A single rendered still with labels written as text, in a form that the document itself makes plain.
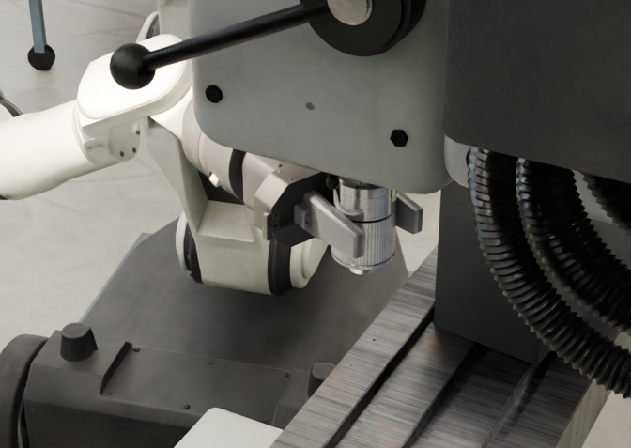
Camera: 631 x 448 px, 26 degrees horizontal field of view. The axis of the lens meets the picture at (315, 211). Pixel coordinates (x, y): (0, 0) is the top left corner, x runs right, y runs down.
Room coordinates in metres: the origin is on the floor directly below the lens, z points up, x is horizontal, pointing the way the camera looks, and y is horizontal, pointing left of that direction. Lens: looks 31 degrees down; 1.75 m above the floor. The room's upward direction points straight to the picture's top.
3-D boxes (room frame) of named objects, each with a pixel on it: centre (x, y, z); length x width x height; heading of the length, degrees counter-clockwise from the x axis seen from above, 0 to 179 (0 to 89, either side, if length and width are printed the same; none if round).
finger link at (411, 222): (0.87, -0.06, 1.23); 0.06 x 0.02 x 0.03; 37
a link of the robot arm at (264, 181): (0.92, 0.02, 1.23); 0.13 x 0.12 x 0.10; 127
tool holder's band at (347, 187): (0.85, -0.04, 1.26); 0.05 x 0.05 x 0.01
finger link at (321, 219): (0.83, -0.01, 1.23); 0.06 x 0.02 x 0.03; 37
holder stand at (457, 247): (1.19, -0.23, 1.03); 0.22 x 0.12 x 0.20; 145
